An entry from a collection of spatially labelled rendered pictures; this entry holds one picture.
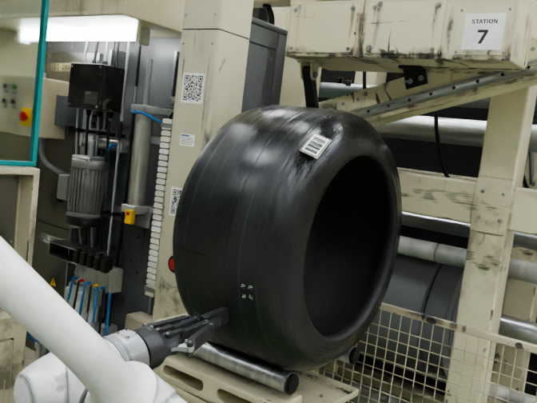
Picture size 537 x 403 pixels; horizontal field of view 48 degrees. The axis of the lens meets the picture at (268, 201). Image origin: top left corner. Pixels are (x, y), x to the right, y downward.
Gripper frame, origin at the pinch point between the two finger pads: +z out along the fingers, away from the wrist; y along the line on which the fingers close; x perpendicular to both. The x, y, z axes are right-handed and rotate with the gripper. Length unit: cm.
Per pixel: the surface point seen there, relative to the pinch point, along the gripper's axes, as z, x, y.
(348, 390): 42, 29, -9
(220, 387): 9.2, 20.6, 5.8
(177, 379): 10.4, 24.3, 20.4
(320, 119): 23.2, -39.0, -7.2
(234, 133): 14.4, -35.2, 8.4
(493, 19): 56, -62, -30
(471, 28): 56, -60, -26
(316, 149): 15.7, -33.6, -11.6
